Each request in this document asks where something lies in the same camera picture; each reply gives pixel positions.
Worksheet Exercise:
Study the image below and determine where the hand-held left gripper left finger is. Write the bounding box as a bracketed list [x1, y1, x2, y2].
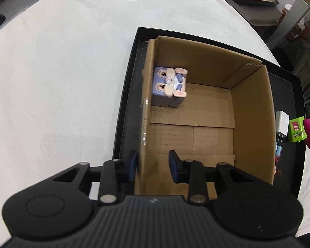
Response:
[53, 150, 139, 205]

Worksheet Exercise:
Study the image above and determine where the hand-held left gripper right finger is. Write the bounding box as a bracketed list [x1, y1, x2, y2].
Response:
[168, 150, 257, 205]

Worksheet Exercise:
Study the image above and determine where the black shallow tray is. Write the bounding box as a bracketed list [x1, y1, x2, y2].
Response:
[112, 26, 306, 199]

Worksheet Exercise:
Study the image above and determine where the brown cardboard box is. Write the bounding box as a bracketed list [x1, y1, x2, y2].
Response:
[134, 35, 276, 195]

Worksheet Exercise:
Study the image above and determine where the red and blue figure toy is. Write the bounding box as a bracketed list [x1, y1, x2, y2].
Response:
[274, 143, 283, 164]

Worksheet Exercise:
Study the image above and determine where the white wall charger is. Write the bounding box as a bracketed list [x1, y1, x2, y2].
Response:
[275, 111, 290, 143]

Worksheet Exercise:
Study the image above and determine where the green hexagonal box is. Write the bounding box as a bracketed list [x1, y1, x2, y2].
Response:
[288, 117, 307, 143]

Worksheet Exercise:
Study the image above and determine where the purple rabbit cube toy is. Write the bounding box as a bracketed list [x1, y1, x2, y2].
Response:
[151, 66, 188, 108]

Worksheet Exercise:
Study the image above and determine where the red basket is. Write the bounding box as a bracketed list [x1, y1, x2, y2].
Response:
[289, 22, 309, 42]

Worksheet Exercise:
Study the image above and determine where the white desk frame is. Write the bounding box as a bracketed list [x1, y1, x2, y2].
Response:
[267, 0, 310, 70]

